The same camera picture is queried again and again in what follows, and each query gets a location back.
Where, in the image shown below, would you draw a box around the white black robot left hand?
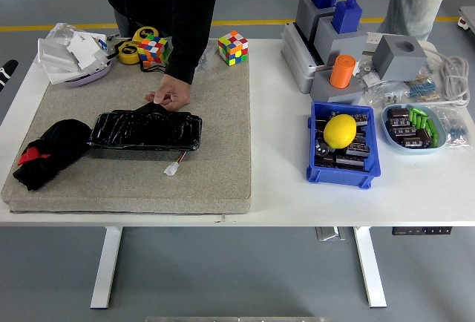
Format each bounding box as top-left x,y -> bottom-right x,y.
0,59 -> 19,93

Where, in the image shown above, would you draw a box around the person's left hand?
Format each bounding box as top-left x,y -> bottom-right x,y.
144,73 -> 192,111

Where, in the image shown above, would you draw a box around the black rag with red tag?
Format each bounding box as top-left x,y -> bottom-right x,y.
13,118 -> 93,192

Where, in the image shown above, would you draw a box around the black table control panel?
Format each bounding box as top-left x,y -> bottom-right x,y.
392,226 -> 453,236

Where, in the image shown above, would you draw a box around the colourful Rubik's cube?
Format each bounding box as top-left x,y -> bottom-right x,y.
137,35 -> 170,68

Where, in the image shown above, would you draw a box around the white plastic case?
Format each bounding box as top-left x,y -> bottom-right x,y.
36,38 -> 81,85

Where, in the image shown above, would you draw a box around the crumpled clear plastic bag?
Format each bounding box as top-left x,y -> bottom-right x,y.
46,22 -> 82,42

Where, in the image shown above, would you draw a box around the white-framed Rubik's cube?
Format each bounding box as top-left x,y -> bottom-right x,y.
217,30 -> 249,67

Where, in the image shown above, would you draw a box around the purple tray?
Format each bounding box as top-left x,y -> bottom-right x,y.
62,60 -> 112,88

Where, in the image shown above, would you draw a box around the white card pieces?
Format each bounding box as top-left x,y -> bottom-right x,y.
66,31 -> 108,71

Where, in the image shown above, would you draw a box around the grey-brown mat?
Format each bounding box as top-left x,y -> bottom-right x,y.
1,42 -> 252,215

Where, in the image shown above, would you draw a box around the grey holder block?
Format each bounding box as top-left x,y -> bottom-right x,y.
309,71 -> 364,106
295,0 -> 337,41
313,17 -> 368,67

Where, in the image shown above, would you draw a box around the yellow lemon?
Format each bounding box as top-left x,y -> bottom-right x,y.
323,114 -> 358,149

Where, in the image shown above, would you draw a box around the orange cylinder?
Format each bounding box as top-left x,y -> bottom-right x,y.
329,53 -> 357,89

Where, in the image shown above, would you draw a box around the blue plastic bin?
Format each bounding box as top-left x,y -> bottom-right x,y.
306,101 -> 382,189

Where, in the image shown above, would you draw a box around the white table leg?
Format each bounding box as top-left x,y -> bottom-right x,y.
90,226 -> 123,310
353,226 -> 387,309

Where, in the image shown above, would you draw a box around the clear bag of small parts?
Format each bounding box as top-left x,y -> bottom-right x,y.
355,61 -> 410,110

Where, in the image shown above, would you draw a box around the white power strip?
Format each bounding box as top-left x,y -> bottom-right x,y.
365,31 -> 439,59

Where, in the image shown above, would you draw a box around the light blue dish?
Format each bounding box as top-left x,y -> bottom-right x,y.
381,103 -> 448,155

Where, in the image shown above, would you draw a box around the grey block with round hole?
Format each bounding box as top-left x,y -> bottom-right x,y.
372,34 -> 428,82

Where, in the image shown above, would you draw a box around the bag of blue resistors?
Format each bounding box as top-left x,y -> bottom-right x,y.
432,105 -> 474,151
406,71 -> 442,102

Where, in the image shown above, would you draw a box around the white cart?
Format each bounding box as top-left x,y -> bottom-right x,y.
456,5 -> 475,37

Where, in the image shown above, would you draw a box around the black strap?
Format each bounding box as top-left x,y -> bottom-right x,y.
139,62 -> 168,75

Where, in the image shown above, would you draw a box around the white connector with wires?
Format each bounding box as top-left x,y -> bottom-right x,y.
163,151 -> 186,177

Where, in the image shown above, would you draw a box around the light grey enclosure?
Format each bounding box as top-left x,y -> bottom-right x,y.
281,22 -> 335,95

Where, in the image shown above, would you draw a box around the metal bracket under table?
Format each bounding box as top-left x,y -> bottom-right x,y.
315,226 -> 347,242

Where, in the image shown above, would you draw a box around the white power cable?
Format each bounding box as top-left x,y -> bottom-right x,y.
422,49 -> 471,108

